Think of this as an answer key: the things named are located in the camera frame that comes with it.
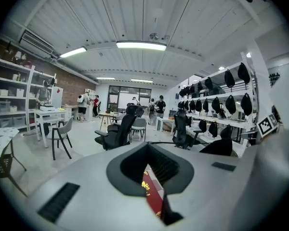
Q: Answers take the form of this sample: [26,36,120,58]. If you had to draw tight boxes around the rows of black bags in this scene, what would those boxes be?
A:
[178,62,253,139]

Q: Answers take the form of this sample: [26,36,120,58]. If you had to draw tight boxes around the grey chair black legs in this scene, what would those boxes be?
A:
[51,115,75,161]

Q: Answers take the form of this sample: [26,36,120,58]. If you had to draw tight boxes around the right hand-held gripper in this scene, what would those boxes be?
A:
[240,113,279,145]

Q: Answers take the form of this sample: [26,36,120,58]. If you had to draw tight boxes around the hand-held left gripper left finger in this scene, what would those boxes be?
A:
[26,142,164,231]

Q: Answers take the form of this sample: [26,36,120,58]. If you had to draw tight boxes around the white bookcase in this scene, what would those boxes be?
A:
[84,88,97,120]

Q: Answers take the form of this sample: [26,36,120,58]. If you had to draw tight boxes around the white triangle-patterned table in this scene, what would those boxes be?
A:
[0,127,20,158]

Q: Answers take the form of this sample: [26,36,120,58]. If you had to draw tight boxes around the white shelving unit with boxes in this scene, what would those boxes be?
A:
[0,55,57,133]

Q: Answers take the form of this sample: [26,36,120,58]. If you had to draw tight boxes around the round wooden table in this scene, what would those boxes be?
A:
[98,112,118,132]

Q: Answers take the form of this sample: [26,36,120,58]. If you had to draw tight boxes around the white refrigerator red sticker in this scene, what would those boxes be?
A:
[51,86,64,109]

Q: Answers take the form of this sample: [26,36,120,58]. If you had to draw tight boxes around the ceiling air conditioner vent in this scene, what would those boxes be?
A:
[18,29,55,57]

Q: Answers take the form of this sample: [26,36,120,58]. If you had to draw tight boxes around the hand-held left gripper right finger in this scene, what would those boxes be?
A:
[148,142,253,231]

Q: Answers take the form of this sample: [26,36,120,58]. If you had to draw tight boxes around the black office chair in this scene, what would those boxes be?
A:
[107,123,122,133]
[172,108,203,150]
[94,103,145,151]

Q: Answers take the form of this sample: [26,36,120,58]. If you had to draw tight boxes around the white desk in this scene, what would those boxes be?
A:
[34,109,68,149]

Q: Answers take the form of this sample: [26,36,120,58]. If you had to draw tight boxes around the red book gold emblem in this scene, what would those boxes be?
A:
[141,164,165,219]

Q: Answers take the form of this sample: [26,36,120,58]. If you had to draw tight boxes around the black metal lattice chair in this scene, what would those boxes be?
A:
[0,153,28,198]

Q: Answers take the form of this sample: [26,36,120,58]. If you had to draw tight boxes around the round ceiling sensor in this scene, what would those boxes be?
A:
[149,32,171,42]

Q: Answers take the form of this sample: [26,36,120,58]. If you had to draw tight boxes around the black framed glass partition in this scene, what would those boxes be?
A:
[108,85,152,113]

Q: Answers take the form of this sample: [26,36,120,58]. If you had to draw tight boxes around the grey-green chair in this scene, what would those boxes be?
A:
[131,117,147,143]

